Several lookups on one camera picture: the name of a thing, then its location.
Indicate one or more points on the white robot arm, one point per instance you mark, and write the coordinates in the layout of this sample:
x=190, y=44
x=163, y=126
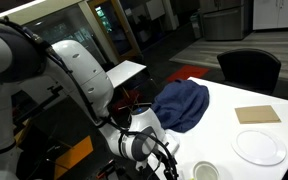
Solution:
x=24, y=56

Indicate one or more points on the white paper cup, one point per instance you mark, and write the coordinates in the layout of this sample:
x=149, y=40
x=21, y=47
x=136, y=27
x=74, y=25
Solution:
x=204, y=170

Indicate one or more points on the white background table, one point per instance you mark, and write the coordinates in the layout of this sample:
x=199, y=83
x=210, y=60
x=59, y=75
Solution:
x=124, y=71

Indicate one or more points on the blue cloth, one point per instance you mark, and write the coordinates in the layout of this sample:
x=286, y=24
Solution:
x=181, y=105

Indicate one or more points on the stainless steel refrigerator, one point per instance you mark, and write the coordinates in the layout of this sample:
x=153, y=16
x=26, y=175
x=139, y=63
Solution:
x=225, y=20

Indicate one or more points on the brown cardboard square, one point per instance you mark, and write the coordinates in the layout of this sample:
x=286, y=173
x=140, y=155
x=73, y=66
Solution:
x=257, y=114

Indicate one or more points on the black chair at table end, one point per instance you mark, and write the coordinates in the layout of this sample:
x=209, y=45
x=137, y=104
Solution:
x=251, y=69

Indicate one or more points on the clear plate near cardboard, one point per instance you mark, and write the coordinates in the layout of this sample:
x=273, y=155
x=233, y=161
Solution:
x=259, y=147

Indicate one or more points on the white kitchen cabinets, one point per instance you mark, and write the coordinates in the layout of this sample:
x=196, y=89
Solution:
x=270, y=14

